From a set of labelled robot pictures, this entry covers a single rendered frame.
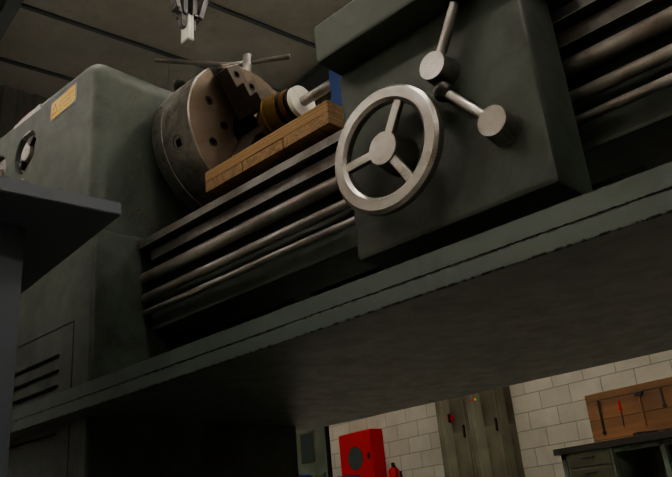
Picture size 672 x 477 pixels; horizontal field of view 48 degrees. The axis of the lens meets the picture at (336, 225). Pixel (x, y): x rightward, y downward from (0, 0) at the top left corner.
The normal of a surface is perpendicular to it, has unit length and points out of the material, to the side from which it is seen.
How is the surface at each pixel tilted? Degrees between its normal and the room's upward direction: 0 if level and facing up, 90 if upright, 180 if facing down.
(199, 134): 90
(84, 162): 90
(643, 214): 90
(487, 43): 90
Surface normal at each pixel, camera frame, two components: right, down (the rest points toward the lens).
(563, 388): -0.78, -0.18
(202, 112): 0.72, -0.33
